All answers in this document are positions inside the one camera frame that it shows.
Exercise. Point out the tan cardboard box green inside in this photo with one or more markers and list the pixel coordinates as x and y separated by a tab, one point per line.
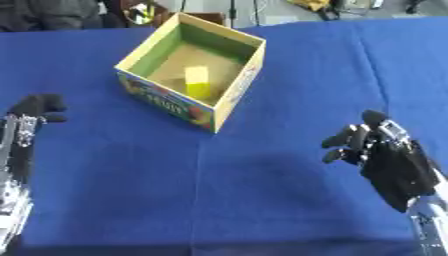
223	100

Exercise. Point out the yellow rectangular block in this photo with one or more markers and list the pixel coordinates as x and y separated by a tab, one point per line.
197	83

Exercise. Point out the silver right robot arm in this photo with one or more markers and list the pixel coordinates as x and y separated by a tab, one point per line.
430	213

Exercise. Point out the yellow and black bag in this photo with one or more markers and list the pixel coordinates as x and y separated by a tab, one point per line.
319	6

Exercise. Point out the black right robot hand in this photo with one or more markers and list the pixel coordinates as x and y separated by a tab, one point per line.
396	168

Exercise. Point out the black tripod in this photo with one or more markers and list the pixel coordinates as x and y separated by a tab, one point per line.
233	11

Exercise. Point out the person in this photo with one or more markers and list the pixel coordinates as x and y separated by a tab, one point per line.
55	13

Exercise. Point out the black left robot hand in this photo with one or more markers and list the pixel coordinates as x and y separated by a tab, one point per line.
36	104

